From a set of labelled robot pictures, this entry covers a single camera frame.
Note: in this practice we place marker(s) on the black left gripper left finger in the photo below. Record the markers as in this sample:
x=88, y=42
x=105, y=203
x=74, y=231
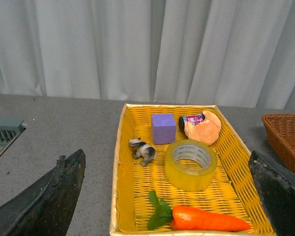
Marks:
x=47, y=206

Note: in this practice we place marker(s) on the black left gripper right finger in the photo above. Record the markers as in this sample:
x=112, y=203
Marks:
x=275, y=185

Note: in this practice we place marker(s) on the yellow tape roll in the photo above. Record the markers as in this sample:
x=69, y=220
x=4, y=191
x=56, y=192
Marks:
x=185, y=178

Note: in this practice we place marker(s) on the brown wicker basket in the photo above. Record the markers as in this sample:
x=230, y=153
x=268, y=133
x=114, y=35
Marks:
x=280, y=129

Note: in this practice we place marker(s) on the yellow woven basket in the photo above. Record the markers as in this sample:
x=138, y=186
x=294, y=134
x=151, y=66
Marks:
x=214, y=178

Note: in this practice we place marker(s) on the grey vented box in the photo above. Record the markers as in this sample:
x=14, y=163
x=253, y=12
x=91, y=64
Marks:
x=10, y=128

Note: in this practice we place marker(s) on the plush croissant toy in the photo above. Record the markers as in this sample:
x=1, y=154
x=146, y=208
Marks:
x=207, y=131

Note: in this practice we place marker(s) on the orange toy carrot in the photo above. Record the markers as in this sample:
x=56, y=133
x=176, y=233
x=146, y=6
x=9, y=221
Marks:
x=188, y=218

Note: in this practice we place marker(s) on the grey toy animal figurine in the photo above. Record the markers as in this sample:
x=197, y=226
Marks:
x=142, y=149

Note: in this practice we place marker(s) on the purple foam cube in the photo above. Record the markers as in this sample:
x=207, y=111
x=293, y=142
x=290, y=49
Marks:
x=163, y=128

